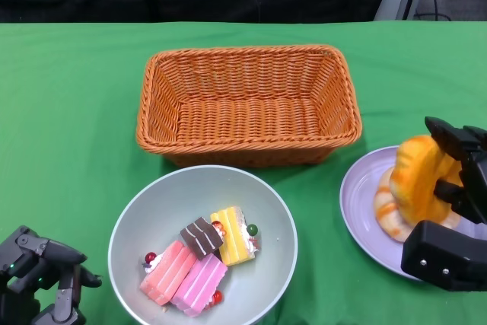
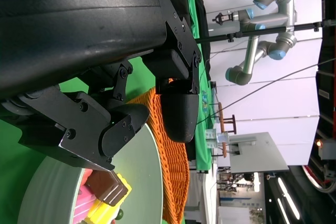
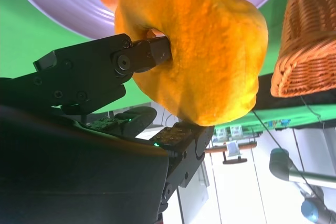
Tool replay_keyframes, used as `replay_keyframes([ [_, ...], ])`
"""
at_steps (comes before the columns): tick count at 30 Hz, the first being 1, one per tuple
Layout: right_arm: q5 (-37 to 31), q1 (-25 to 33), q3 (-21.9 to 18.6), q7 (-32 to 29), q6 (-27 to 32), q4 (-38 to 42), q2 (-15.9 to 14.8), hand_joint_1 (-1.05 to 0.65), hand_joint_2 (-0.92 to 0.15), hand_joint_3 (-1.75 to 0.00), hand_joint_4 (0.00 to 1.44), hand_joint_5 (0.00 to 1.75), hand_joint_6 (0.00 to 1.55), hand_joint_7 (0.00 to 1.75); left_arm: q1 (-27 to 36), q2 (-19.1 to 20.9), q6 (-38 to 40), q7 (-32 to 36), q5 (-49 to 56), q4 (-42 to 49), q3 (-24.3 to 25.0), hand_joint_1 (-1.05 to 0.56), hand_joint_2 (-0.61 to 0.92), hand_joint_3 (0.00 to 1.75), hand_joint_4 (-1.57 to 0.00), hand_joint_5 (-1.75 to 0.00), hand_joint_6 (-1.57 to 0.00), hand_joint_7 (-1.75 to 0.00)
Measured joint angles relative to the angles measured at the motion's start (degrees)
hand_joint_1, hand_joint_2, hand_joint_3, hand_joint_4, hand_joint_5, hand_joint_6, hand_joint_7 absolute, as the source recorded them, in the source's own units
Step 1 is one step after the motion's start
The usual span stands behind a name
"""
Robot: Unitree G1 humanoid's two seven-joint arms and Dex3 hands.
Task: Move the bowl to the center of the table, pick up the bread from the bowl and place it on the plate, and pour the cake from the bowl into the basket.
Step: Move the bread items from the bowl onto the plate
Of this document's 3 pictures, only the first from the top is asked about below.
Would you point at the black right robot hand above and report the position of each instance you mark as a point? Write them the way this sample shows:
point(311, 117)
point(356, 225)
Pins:
point(445, 256)

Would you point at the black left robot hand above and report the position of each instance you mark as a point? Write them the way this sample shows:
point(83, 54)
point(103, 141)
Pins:
point(26, 260)

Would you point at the grey-green bowl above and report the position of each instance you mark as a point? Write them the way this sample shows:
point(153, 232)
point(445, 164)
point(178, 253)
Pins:
point(171, 199)

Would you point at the oval orange swirl bread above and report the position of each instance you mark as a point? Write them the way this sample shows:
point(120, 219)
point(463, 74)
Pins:
point(418, 180)

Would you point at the magenta cake slice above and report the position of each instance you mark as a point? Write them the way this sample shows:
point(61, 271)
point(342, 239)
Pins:
point(199, 285)

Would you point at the green tablecloth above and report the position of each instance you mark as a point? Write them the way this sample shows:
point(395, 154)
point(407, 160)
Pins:
point(76, 93)

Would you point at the salmon pink cake slice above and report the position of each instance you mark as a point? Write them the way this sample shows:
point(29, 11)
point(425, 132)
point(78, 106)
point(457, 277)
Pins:
point(167, 271)

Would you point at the yellow cream cake slice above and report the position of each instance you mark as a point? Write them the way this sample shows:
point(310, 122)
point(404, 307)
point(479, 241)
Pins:
point(232, 233)

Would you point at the chocolate layer cake piece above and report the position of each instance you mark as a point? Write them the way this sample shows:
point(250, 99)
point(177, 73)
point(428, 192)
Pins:
point(199, 239)

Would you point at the pale lilac plate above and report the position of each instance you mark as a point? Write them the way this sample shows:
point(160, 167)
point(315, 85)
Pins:
point(361, 195)

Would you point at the orange wicker basket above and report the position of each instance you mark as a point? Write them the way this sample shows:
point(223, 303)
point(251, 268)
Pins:
point(247, 123)

